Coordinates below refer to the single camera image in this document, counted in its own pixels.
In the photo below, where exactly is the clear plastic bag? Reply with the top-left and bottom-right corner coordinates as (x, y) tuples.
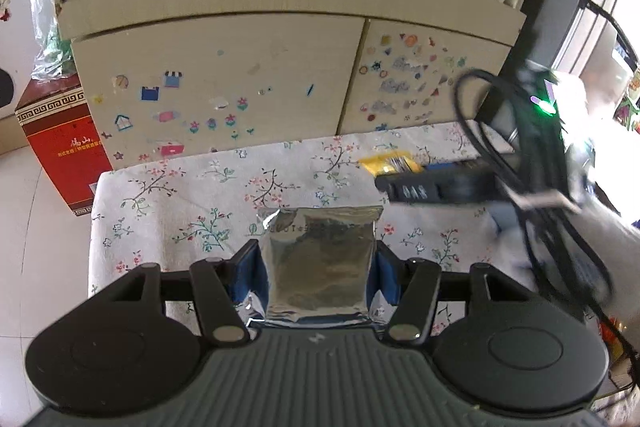
(24, 0), (78, 82)

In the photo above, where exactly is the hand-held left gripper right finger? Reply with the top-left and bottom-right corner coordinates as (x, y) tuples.
(375, 241), (536, 343)

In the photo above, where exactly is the silver foil snack packet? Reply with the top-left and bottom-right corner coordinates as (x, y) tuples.
(245, 205), (388, 328)

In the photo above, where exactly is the small yellow snack packet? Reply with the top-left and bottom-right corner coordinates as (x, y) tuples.
(359, 152), (426, 180)

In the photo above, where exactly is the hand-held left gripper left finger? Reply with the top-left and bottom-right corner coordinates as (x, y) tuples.
(107, 241), (261, 345)

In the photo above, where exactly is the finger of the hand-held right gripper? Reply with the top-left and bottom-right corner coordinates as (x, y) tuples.
(425, 159), (516, 175)
(375, 172), (506, 206)

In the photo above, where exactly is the black cable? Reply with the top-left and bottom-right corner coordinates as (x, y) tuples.
(452, 69), (617, 308)

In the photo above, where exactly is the red cardboard box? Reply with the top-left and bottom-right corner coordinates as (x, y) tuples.
(14, 74), (113, 219)

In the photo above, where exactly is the black vase wall sticker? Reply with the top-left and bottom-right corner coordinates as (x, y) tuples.
(0, 0), (17, 108)

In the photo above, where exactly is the cream cabinet with stickers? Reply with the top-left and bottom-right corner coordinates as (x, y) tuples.
(52, 0), (528, 171)

